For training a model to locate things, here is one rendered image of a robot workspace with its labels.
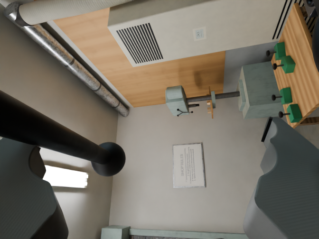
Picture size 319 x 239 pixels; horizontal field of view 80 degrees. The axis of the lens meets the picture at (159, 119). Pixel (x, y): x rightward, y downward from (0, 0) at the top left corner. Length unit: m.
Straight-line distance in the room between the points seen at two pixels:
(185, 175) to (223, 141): 0.76
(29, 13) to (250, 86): 2.10
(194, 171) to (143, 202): 0.88
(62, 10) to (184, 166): 2.34
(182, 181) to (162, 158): 0.47
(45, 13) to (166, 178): 2.40
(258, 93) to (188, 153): 1.35
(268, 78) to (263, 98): 0.23
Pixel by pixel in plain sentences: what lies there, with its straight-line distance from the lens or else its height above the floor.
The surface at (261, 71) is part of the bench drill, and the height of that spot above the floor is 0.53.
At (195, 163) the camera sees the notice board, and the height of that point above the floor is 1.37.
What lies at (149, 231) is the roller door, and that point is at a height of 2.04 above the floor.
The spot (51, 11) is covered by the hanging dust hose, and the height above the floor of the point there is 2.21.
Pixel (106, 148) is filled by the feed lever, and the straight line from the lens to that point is 0.19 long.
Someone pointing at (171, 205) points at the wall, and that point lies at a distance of 2.97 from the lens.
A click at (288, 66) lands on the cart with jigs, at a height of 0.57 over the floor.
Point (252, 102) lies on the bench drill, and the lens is 2.16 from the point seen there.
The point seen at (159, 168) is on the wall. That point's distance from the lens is 3.04.
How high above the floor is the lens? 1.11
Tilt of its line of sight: 14 degrees up
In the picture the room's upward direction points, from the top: 96 degrees counter-clockwise
